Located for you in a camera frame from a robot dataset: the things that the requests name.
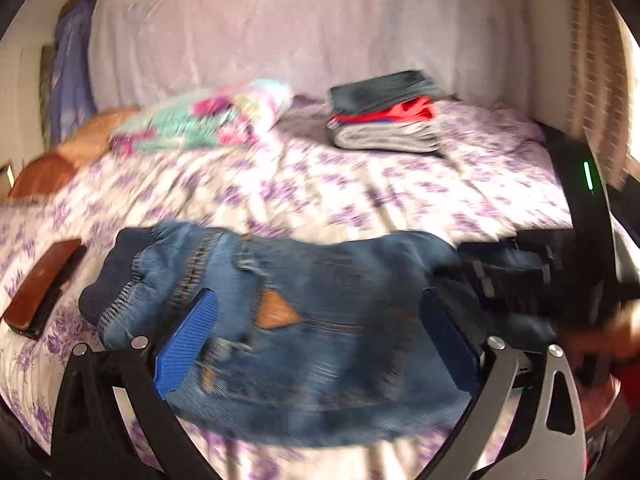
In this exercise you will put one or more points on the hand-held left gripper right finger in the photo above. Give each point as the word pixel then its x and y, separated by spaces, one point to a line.
pixel 450 345

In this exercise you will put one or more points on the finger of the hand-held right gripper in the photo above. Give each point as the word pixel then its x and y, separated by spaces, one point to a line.
pixel 505 275

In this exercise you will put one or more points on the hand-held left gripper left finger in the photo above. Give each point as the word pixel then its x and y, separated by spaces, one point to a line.
pixel 187 345

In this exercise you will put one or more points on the blue denim pants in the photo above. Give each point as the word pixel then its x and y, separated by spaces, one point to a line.
pixel 325 340

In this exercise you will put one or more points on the person's right forearm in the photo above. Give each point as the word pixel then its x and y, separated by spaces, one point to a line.
pixel 627 390

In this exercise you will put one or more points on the person's right hand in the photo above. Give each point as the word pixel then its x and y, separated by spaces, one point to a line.
pixel 607 332

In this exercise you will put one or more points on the beige checked curtain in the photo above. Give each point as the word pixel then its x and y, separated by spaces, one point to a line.
pixel 600 85

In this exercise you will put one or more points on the brown leather wallet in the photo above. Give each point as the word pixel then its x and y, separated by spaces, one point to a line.
pixel 42 287

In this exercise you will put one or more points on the folded grey garment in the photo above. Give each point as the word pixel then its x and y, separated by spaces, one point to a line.
pixel 380 137

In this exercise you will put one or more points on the folded red garment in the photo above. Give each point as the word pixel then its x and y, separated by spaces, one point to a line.
pixel 405 112

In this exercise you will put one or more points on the purple floral bed sheet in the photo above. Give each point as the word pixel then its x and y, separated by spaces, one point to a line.
pixel 300 185

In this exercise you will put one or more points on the brown cushion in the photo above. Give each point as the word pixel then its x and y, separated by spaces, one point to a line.
pixel 65 160

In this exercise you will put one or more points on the folded dark teal garment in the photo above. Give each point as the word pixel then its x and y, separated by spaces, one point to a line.
pixel 380 90

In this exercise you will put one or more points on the colourful floral pillow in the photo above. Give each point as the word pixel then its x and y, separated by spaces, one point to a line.
pixel 200 120

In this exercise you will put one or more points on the blue patterned cloth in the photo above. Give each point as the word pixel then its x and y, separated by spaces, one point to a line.
pixel 72 75

